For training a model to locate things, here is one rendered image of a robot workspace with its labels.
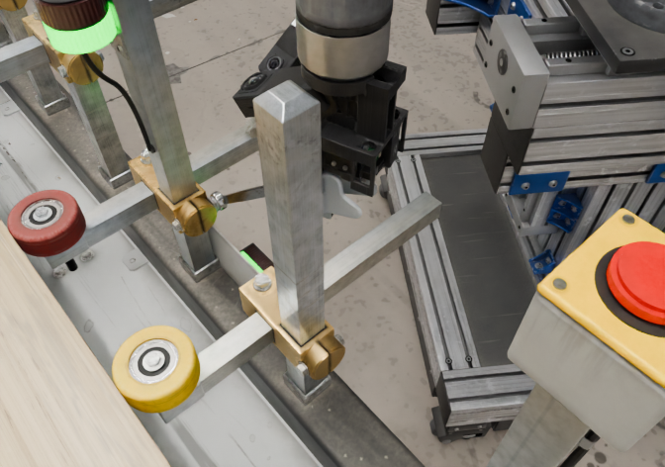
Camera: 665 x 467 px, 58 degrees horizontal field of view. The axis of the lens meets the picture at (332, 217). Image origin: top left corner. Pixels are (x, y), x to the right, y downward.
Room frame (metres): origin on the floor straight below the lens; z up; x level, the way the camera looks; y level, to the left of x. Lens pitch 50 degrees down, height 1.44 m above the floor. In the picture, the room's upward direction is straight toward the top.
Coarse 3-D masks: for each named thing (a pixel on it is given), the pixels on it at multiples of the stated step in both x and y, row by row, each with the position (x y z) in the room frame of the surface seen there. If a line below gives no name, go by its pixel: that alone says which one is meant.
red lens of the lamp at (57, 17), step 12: (36, 0) 0.48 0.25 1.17; (84, 0) 0.48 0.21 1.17; (96, 0) 0.48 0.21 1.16; (48, 12) 0.47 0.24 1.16; (60, 12) 0.47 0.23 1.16; (72, 12) 0.47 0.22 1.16; (84, 12) 0.47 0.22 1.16; (96, 12) 0.48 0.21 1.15; (48, 24) 0.47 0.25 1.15; (60, 24) 0.47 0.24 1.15; (72, 24) 0.47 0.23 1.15; (84, 24) 0.47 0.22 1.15
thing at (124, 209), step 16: (240, 128) 0.66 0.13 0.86; (224, 144) 0.62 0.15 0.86; (240, 144) 0.62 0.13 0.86; (256, 144) 0.64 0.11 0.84; (192, 160) 0.59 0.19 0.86; (208, 160) 0.59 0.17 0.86; (224, 160) 0.60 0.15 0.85; (208, 176) 0.58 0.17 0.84; (128, 192) 0.53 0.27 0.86; (144, 192) 0.53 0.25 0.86; (96, 208) 0.50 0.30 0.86; (112, 208) 0.50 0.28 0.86; (128, 208) 0.50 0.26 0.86; (144, 208) 0.52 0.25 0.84; (96, 224) 0.48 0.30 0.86; (112, 224) 0.49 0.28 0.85; (128, 224) 0.50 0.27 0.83; (80, 240) 0.46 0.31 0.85; (96, 240) 0.47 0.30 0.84; (48, 256) 0.43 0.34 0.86; (64, 256) 0.44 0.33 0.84
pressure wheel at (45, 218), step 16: (48, 192) 0.49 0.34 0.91; (64, 192) 0.49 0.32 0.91; (16, 208) 0.46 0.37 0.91; (32, 208) 0.47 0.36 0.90; (48, 208) 0.46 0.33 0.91; (64, 208) 0.46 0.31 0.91; (16, 224) 0.44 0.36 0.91; (32, 224) 0.44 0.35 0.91; (48, 224) 0.44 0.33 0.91; (64, 224) 0.44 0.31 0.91; (80, 224) 0.45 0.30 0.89; (16, 240) 0.42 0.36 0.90; (32, 240) 0.42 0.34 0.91; (48, 240) 0.42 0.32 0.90; (64, 240) 0.43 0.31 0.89
